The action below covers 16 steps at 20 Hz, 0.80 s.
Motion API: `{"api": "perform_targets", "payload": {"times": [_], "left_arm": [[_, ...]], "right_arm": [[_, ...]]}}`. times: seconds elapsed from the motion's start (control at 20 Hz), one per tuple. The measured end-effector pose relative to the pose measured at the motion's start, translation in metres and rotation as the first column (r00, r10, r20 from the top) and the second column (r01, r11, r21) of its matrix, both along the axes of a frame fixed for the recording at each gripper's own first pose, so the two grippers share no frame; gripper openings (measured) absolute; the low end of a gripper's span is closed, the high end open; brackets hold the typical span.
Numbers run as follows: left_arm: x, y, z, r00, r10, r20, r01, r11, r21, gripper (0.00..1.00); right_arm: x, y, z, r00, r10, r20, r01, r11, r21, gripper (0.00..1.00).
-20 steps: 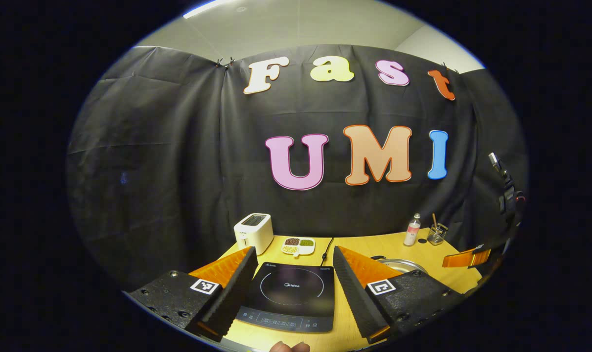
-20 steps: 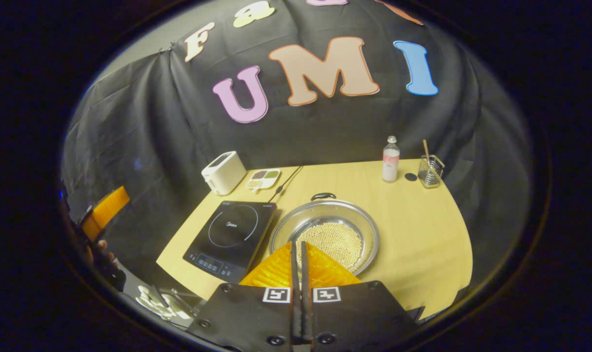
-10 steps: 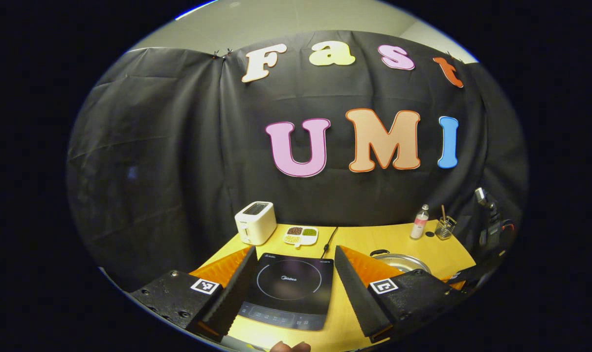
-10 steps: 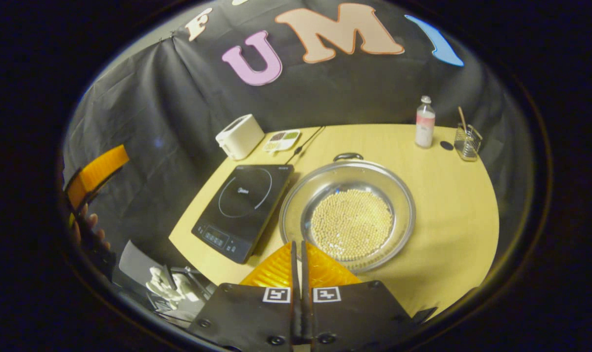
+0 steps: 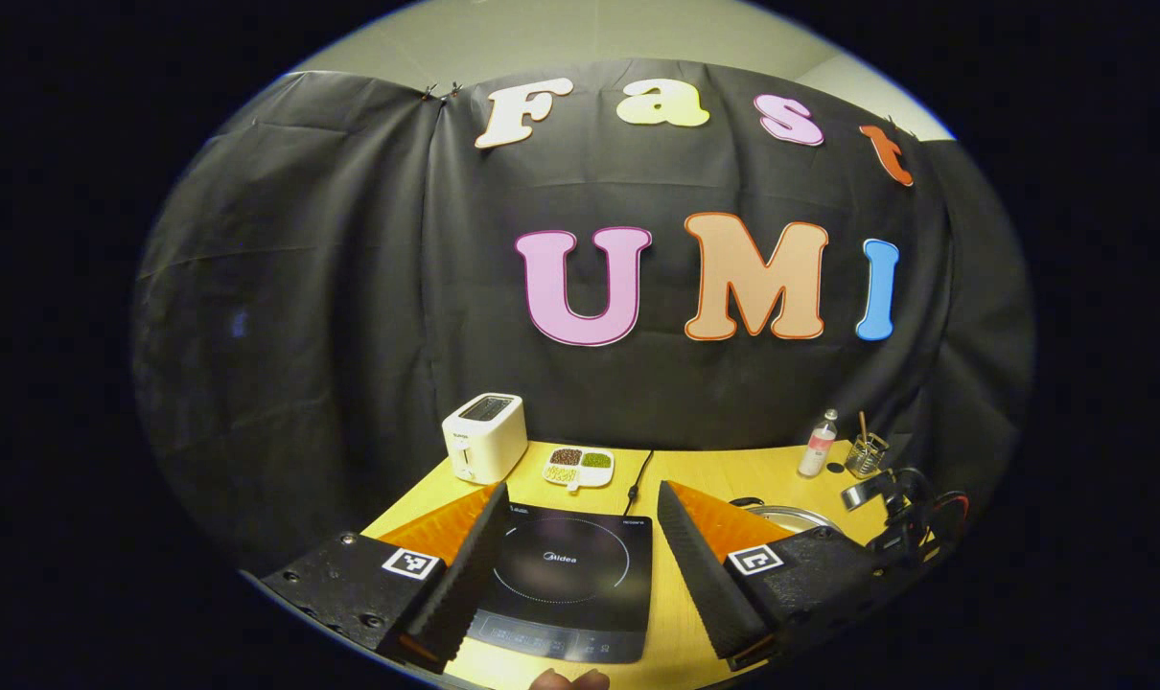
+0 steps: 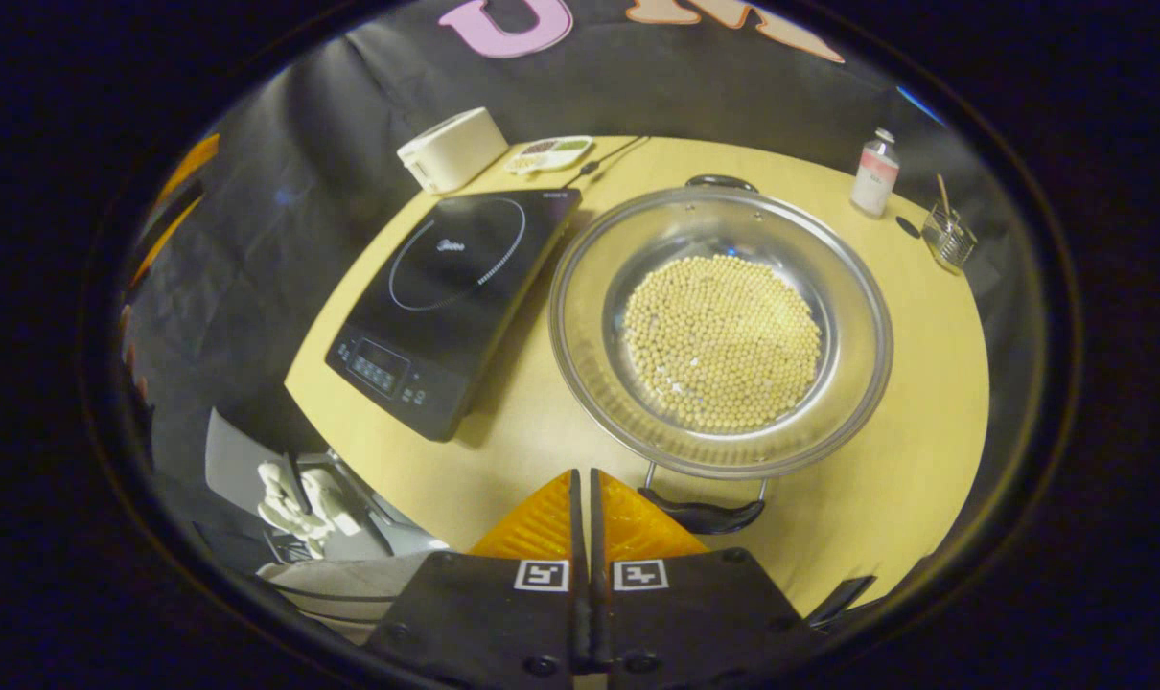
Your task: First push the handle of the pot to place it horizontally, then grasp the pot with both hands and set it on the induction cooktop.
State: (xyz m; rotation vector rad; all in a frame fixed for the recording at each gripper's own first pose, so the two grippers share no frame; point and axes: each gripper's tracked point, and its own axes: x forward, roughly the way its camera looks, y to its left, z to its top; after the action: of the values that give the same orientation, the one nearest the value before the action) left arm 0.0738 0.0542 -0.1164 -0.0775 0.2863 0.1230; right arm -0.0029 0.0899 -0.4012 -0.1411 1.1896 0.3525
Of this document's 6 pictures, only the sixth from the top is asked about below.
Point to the white box appliance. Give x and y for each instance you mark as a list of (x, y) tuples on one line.
[(451, 149)]

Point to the clear bottle with pink label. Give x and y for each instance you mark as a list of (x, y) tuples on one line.
[(873, 182)]

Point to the black flat object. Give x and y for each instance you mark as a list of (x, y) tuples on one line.
[(844, 602)]

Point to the black induction cooktop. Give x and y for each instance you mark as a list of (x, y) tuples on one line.
[(446, 316)]

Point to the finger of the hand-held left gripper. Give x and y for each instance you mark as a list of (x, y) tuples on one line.
[(163, 244), (195, 165)]

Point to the black round disc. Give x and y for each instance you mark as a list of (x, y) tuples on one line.
[(908, 227)]

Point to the wooden stick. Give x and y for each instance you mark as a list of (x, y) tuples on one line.
[(942, 196)]

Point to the black backdrop cloth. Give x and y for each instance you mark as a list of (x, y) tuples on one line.
[(283, 192)]

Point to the white divided bean dish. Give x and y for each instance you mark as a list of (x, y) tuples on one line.
[(551, 153)]

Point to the white crumpled cloth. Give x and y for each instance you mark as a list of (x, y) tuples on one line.
[(302, 508)]

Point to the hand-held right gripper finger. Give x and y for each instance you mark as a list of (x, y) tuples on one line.
[(578, 575), (599, 613)]

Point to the pile of soybeans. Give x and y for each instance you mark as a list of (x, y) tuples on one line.
[(724, 345)]

